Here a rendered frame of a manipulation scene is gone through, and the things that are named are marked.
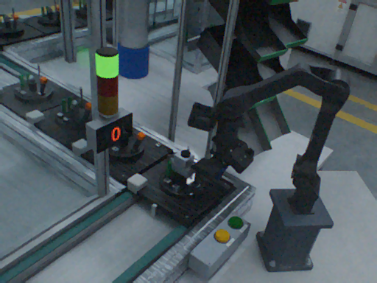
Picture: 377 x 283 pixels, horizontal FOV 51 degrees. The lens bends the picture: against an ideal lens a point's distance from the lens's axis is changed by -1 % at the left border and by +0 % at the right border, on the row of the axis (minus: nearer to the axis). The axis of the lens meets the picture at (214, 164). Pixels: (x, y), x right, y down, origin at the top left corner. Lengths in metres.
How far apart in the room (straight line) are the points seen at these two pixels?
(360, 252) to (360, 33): 3.88
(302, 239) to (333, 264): 0.20
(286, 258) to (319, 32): 4.22
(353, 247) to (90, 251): 0.82
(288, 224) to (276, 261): 0.17
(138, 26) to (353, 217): 1.25
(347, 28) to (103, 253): 4.34
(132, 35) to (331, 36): 3.50
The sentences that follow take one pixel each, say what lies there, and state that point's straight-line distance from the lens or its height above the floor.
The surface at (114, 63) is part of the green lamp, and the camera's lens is 0.94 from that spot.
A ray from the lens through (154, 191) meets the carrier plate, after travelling 1.22.
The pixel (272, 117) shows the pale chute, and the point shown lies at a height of 1.05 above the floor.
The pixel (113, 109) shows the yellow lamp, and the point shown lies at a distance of 1.00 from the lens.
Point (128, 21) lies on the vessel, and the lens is 1.96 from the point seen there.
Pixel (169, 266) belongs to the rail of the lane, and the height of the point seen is 0.96.
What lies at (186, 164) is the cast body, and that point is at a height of 1.07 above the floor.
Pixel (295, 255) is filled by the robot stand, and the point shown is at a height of 0.92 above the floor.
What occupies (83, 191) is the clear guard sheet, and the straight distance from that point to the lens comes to 1.16.
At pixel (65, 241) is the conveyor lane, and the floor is 0.95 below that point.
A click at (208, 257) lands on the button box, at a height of 0.96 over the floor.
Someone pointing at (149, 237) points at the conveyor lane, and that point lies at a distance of 1.16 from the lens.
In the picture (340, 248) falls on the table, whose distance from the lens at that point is 1.37.
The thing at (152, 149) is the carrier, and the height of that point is 0.97.
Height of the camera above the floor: 1.79
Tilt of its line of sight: 38 degrees down
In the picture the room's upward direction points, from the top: 11 degrees clockwise
